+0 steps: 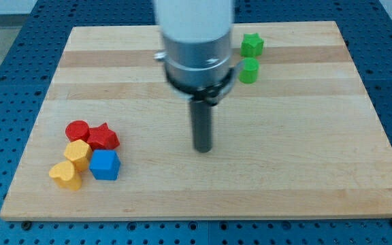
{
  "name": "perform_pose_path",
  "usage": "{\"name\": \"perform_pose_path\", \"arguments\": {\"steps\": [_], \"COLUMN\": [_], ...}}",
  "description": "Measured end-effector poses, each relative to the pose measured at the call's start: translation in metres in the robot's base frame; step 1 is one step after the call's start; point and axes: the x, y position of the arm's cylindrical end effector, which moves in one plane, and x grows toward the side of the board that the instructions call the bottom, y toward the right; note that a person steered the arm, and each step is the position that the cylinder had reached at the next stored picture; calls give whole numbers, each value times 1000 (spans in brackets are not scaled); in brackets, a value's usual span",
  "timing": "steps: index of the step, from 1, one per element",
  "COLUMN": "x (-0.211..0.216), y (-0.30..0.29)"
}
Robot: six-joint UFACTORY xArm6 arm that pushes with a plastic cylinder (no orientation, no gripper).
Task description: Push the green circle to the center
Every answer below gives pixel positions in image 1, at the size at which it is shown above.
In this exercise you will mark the yellow hexagon block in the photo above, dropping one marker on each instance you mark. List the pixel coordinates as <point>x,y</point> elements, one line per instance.
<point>79,153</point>

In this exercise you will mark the green cylinder block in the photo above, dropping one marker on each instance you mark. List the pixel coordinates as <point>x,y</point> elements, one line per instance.
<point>250,71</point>

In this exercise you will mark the red star block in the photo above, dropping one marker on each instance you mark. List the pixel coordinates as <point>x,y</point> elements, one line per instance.
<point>102,138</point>

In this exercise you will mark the yellow heart block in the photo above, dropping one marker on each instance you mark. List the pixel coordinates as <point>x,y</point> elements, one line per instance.
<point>66,176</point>

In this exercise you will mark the green star block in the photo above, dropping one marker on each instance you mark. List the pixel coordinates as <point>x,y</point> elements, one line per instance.
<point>252,45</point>

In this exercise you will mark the black cable tie clamp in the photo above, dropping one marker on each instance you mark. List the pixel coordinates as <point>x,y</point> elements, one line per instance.
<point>211,94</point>

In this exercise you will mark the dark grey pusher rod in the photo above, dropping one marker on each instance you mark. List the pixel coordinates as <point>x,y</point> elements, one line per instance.
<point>201,124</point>

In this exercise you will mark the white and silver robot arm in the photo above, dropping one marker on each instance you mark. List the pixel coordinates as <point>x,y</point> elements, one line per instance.
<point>197,46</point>

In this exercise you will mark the red cylinder block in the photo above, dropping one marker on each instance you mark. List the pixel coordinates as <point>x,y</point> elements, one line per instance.
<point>77,130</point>

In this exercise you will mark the blue cube block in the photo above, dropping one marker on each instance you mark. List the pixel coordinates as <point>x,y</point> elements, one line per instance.
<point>105,165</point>

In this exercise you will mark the wooden board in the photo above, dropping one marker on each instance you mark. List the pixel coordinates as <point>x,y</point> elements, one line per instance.
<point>302,142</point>

